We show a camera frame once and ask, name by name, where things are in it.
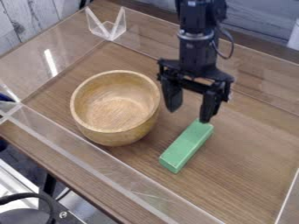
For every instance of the brown wooden bowl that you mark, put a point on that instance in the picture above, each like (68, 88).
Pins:
(115, 107)

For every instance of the blue object at left edge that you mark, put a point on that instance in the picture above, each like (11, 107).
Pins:
(5, 98)

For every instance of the black metal bracket with screw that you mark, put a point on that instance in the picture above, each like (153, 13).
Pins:
(63, 215)

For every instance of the clear acrylic front wall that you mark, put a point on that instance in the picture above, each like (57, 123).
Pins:
(127, 170)

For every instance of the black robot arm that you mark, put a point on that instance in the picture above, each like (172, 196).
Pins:
(200, 17)

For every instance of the green rectangular block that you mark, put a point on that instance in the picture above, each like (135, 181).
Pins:
(184, 146)

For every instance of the black table leg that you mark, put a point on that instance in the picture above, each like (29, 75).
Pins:
(49, 184)

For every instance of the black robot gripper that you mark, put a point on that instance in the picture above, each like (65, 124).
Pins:
(193, 72)

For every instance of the clear acrylic corner bracket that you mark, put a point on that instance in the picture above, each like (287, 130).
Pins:
(107, 30)

